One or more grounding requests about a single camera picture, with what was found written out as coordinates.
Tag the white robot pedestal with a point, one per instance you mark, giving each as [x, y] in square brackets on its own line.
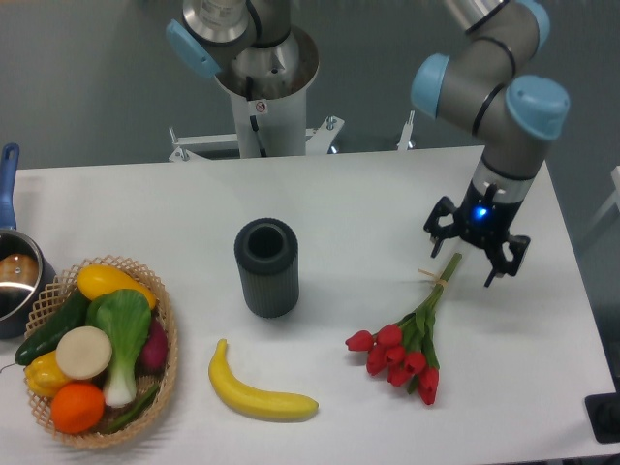
[277, 128]

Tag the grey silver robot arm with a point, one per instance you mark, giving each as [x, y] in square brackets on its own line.
[266, 64]

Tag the yellow banana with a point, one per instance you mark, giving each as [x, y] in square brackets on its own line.
[254, 402]

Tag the yellow squash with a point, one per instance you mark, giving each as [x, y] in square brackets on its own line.
[96, 280]

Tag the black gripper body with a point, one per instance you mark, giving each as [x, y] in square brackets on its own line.
[486, 222]

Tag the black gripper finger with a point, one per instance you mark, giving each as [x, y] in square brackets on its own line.
[442, 224]
[506, 256]

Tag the yellow bell pepper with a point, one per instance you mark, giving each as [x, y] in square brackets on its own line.
[44, 377]

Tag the red tulip bouquet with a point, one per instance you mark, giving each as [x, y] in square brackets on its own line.
[405, 350]

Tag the dark grey ribbed vase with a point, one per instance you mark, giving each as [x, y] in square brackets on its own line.
[266, 254]

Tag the green bean pod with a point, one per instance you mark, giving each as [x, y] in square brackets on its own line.
[134, 412]

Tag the black device at edge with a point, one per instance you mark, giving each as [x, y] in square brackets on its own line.
[603, 414]

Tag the purple red onion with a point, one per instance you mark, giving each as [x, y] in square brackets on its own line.
[154, 353]

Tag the blue handled saucepan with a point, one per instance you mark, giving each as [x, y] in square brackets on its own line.
[24, 269]

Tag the green bok choy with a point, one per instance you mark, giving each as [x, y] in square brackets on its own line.
[124, 317]

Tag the white furniture leg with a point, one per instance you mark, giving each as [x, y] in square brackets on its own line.
[603, 215]

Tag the orange fruit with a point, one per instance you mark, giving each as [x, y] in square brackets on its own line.
[77, 407]

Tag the woven wicker basket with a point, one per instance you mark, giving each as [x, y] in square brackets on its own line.
[51, 298]

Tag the beige round disc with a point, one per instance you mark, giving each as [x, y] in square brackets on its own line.
[83, 353]

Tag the dark green cucumber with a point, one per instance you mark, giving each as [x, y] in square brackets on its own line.
[70, 315]

